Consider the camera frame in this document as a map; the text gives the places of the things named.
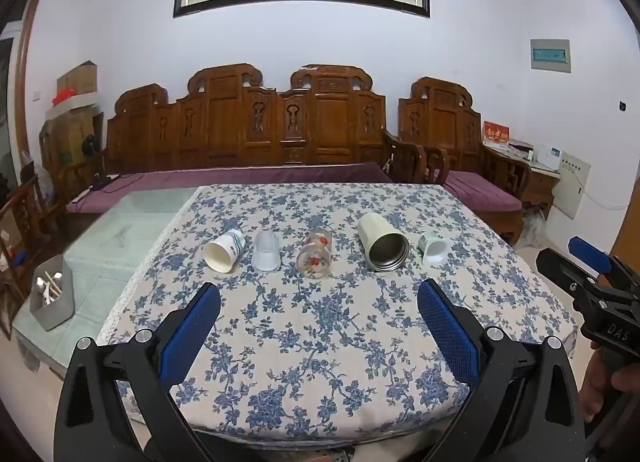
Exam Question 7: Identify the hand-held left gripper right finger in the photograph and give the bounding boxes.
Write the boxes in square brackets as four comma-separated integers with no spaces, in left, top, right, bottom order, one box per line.
[416,278,586,462]

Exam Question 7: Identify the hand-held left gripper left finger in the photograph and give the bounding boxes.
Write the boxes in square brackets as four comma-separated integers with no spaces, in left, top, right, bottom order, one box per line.
[54,282,223,462]

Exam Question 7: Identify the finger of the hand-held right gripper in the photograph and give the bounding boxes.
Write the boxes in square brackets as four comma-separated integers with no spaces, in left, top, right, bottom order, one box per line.
[536,248,601,310]
[568,236,640,293]

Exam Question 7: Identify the white paper cup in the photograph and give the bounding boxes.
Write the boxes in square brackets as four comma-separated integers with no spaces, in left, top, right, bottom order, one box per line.
[202,230,246,273]

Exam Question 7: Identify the small white green cup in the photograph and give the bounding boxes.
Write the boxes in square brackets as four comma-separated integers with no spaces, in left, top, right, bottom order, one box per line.
[418,232,449,265]

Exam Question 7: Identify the clear plastic cup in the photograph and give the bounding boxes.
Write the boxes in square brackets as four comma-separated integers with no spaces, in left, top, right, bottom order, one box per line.
[250,231,281,272]

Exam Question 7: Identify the cream steel tumbler cup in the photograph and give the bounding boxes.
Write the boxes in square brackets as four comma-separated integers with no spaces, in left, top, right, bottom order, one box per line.
[357,212,410,273]

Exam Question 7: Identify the red flower glass cup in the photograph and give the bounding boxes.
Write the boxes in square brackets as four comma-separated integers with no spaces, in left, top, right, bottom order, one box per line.
[296,229,333,279]

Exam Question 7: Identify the person's right hand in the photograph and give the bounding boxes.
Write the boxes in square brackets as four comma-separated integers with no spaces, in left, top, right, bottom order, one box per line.
[581,353,640,425]

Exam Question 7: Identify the clear plastic bag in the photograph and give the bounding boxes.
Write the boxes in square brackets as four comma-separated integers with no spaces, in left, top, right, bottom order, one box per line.
[523,206,547,249]

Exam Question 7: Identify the white metal cabinet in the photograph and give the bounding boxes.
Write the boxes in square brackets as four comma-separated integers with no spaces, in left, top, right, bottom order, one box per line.
[554,151,592,221]

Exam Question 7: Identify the wooden side table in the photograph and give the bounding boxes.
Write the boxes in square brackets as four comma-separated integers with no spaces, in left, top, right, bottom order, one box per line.
[510,162,561,221]

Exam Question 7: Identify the white box device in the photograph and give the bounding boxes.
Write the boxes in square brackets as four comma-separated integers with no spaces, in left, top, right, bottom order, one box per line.
[532,142,562,173]

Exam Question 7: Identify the short purple seat cushion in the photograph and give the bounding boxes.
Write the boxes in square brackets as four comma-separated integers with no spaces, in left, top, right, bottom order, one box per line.
[444,171,524,213]

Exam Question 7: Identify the blue floral tablecloth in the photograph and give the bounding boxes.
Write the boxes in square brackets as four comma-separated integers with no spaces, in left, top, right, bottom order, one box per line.
[97,183,580,435]

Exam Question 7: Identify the grey utensil container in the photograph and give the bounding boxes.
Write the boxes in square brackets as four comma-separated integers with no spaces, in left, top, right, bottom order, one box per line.
[29,254,76,331]

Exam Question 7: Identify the red gift box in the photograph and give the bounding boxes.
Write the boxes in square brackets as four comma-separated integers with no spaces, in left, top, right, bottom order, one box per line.
[482,120,511,148]

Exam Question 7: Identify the long purple seat cushion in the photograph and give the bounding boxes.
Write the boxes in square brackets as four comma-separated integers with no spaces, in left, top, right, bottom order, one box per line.
[66,162,394,215]

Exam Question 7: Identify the carved wooden armchair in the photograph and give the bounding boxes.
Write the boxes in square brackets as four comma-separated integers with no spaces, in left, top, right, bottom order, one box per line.
[384,76,534,245]

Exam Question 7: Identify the wooden chair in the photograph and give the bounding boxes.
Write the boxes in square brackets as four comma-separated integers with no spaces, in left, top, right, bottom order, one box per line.
[0,174,57,340]

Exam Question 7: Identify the black fan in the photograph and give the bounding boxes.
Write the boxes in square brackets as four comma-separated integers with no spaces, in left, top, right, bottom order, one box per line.
[82,134,102,179]

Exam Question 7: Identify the carved wooden sofa bench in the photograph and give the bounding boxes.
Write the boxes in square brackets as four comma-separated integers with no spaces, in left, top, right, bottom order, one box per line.
[102,63,401,183]

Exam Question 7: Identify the large cardboard box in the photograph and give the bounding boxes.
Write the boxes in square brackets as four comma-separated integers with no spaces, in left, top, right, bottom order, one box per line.
[39,102,104,183]

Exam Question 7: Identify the small cardboard box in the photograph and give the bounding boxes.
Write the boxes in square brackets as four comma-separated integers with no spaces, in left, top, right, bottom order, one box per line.
[56,60,99,95]

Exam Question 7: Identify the wall electrical panel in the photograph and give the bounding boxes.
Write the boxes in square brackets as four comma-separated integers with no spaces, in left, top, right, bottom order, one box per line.
[529,38,572,74]

